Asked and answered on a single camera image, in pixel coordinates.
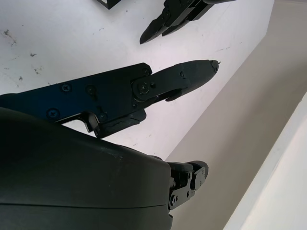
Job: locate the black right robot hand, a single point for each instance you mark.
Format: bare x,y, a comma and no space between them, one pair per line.
60,172

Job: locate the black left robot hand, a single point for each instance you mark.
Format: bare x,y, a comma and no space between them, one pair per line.
177,16

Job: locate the black box base with foam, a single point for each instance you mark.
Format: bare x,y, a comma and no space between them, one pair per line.
109,3

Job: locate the white rounded panel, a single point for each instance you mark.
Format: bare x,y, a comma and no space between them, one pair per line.
271,172

